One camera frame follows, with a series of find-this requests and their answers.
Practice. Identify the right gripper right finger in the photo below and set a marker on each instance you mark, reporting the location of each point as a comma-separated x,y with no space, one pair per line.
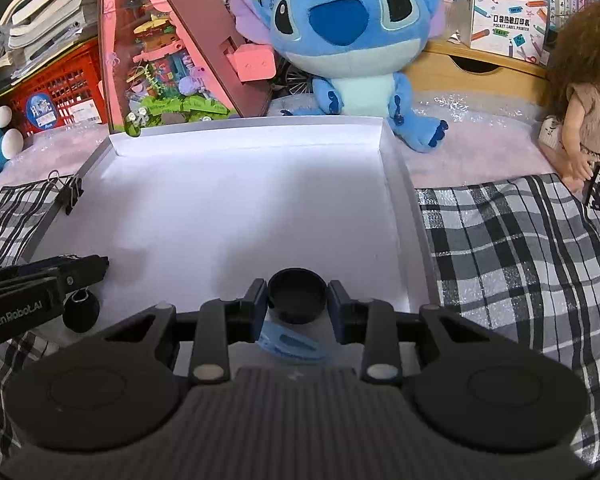
371,323

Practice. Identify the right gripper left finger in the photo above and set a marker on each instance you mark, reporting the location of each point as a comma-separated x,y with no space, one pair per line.
218,324

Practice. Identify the small black round jar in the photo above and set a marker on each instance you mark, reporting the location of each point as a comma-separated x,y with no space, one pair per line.
81,311

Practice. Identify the white cardboard box tray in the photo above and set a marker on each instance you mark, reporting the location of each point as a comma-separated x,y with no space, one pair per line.
193,213

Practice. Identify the black binder clip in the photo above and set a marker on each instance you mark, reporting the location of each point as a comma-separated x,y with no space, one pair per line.
69,190

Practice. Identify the black white plaid cloth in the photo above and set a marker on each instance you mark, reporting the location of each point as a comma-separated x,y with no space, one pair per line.
500,375

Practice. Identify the red plastic crate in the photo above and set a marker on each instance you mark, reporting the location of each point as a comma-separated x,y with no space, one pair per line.
65,92

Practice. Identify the wooden drawer box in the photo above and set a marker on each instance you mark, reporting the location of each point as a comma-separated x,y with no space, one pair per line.
446,67

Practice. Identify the pink triangular diorama house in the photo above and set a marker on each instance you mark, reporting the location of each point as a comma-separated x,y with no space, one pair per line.
170,61

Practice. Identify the stack of books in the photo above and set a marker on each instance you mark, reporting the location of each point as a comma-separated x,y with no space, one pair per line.
33,32

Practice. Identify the blue Stitch plush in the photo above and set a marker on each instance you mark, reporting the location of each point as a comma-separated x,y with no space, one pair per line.
355,52

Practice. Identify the brown haired doll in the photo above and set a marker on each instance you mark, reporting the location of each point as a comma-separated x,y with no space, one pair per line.
569,137

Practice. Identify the label printer box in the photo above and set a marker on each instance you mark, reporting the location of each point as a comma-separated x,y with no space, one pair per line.
513,28

